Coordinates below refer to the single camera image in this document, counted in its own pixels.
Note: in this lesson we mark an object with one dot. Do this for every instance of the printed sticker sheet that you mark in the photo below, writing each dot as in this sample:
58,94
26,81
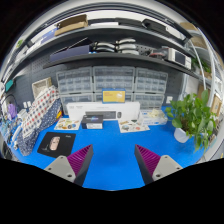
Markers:
66,124
133,126

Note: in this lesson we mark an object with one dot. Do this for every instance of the small black box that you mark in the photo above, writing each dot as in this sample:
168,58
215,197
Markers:
91,121

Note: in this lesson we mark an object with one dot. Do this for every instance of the white and blue tissue box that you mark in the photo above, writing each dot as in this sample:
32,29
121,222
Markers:
153,117

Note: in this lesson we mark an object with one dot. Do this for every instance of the beige wicker basket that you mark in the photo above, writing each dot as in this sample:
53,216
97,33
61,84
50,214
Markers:
40,87

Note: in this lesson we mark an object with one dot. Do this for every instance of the navy polka-dot cloth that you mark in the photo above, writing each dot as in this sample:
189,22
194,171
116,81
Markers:
33,136

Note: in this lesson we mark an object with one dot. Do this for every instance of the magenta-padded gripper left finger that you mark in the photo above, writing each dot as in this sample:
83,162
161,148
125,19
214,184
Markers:
58,166

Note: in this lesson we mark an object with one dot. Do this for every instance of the black mouse pad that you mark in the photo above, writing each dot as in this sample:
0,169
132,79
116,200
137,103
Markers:
68,143

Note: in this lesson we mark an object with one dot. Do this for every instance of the long white keyboard box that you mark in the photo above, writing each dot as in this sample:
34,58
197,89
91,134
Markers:
100,107

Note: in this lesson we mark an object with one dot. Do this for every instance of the red blue checkered cloth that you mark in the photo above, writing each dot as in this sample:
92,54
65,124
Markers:
38,111

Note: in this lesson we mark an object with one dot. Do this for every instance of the green plant in white pot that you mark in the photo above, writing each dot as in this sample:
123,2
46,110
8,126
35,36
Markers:
190,116

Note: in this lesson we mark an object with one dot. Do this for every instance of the transparent pink computer mouse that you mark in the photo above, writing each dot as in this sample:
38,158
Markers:
54,143

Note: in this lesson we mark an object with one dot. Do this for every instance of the dark wall shelf unit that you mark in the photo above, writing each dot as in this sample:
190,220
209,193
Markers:
116,56

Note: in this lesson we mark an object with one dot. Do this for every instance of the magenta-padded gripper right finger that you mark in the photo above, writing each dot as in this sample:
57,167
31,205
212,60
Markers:
166,165

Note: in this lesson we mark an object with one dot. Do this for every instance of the yellow and blue card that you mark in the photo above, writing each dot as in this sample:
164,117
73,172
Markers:
113,96

